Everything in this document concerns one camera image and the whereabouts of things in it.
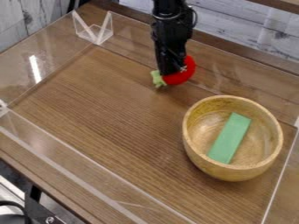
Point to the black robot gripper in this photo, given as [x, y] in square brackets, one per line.
[171, 32]

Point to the red plush fruit green stem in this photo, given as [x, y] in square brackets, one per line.
[175, 78]

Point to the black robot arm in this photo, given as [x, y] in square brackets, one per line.
[170, 7]

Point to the wooden bowl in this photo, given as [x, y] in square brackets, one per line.
[259, 148]

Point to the green rectangular block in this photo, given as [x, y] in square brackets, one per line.
[230, 138]

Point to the clear acrylic tray wall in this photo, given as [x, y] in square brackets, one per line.
[95, 135]

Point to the black table leg bracket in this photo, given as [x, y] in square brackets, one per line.
[39, 214]

